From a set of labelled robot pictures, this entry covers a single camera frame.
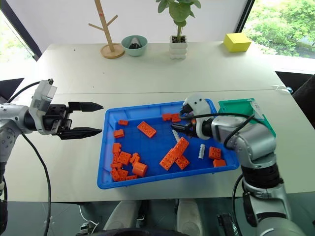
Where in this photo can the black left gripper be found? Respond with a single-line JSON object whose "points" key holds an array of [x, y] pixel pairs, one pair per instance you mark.
{"points": [[56, 118]]}

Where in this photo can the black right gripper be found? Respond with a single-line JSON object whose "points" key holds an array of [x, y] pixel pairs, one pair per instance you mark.
{"points": [[192, 129]]}

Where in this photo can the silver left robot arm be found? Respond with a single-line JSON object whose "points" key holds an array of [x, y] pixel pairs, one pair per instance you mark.
{"points": [[9, 115]]}

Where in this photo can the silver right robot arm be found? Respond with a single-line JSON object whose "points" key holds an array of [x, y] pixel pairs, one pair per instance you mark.
{"points": [[256, 140]]}

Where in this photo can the blue plastic bin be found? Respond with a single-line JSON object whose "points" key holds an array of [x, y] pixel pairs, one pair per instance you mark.
{"points": [[147, 147]]}

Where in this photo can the green plastic bin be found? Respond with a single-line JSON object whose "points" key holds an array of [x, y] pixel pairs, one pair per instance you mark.
{"points": [[236, 107]]}

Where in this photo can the small orange toy brick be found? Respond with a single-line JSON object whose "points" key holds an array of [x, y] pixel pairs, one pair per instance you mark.
{"points": [[116, 165], [166, 117], [118, 133], [131, 177], [123, 122], [135, 158], [114, 175], [116, 147], [115, 158], [219, 163], [176, 118]]}

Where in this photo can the white battery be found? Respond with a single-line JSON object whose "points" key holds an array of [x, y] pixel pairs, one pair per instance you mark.
{"points": [[201, 151], [176, 136]]}

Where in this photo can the long orange toy brick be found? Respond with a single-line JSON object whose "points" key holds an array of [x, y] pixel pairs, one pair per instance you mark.
{"points": [[180, 146], [146, 129], [168, 160]]}

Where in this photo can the square orange toy brick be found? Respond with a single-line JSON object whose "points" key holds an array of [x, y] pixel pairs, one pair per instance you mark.
{"points": [[214, 153], [183, 162], [124, 157], [123, 174]]}

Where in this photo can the round orange toy block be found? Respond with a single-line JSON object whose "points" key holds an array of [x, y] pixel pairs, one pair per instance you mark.
{"points": [[139, 169]]}

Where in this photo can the white ribbed plant pot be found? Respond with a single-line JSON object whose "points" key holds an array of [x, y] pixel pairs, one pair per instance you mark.
{"points": [[178, 50]]}

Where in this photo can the wooden tree-shaped stand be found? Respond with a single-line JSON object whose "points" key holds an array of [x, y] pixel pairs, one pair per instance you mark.
{"points": [[112, 50]]}

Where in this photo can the black panel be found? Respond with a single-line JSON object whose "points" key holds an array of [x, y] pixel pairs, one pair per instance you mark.
{"points": [[290, 79], [9, 88]]}

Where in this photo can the teal bowl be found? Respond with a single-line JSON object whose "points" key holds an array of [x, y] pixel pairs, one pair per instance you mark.
{"points": [[128, 50]]}

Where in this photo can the yellow box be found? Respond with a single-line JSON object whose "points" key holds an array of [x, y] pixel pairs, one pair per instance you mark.
{"points": [[237, 43]]}

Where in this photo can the white rounded shape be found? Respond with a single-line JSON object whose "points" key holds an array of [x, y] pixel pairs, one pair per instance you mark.
{"points": [[121, 216], [189, 218]]}

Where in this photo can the green leafy plant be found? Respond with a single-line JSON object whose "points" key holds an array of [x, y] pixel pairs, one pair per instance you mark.
{"points": [[178, 12]]}

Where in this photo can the black rectangular block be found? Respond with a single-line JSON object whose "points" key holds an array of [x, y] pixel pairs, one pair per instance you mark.
{"points": [[227, 225]]}

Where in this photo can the dark fabric chair back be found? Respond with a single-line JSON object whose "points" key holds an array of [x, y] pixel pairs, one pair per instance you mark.
{"points": [[306, 98]]}

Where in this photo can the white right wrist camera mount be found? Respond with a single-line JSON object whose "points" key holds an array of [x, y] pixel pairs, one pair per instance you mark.
{"points": [[199, 105]]}

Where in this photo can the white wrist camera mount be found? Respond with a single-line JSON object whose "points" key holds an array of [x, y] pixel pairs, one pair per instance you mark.
{"points": [[199, 105], [41, 98]]}

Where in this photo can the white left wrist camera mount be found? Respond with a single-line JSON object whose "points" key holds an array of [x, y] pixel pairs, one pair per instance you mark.
{"points": [[41, 98]]}

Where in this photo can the black window frame bar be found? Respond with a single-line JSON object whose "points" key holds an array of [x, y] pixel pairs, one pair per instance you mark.
{"points": [[243, 17], [22, 29]]}

